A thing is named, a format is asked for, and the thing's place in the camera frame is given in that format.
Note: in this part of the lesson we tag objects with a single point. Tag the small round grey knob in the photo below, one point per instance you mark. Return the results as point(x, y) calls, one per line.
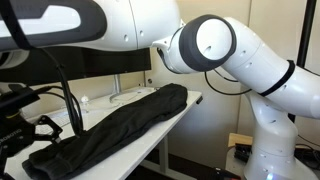
point(149, 81)

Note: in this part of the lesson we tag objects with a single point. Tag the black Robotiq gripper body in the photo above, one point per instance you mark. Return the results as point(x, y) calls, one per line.
point(13, 136)

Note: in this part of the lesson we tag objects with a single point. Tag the black trousers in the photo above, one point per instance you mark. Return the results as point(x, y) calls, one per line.
point(116, 130)

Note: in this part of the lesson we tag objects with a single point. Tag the small white figurine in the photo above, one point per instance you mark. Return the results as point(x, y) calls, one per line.
point(85, 99)

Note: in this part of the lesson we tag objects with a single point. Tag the large black monitor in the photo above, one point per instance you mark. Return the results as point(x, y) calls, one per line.
point(43, 68)

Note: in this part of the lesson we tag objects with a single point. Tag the smaller black monitor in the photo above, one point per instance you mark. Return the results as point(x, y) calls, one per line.
point(113, 61)

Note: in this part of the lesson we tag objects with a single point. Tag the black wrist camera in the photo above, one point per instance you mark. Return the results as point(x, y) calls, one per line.
point(16, 98)

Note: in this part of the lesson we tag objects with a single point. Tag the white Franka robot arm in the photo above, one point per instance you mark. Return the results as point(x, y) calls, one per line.
point(273, 66)

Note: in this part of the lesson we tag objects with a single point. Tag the black electronic box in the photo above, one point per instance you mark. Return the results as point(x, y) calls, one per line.
point(242, 152)

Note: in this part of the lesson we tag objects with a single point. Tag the white desk leg frame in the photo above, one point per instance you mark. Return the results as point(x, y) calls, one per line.
point(163, 153)

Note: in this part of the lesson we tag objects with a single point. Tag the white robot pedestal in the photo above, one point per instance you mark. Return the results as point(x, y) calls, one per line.
point(233, 163)

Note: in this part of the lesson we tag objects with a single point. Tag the tan cardboard piece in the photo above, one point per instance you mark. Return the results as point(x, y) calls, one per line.
point(238, 139)

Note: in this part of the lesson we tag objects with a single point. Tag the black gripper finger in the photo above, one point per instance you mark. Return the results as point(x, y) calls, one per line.
point(3, 160)
point(57, 131)

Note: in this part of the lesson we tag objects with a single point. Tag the black vertical pole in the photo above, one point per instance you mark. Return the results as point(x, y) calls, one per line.
point(308, 26)

